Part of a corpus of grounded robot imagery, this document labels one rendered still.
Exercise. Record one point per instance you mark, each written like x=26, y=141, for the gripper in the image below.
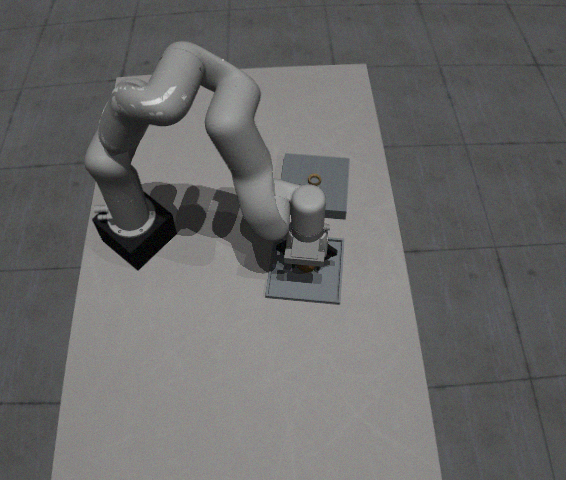
x=323, y=244

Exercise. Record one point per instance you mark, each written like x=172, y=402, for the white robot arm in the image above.
x=230, y=124

